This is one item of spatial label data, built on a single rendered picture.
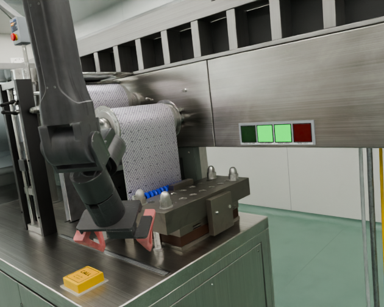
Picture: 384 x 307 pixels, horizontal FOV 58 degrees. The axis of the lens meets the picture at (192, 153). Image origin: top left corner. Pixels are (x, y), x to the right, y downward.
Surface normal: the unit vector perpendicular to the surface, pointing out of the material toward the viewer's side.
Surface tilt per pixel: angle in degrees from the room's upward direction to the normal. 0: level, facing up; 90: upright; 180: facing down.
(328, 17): 90
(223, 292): 90
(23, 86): 90
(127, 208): 30
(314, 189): 90
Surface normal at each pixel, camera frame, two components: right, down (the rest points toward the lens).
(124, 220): -0.20, -0.77
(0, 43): 0.74, 0.02
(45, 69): -0.20, 0.23
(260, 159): -0.66, 0.18
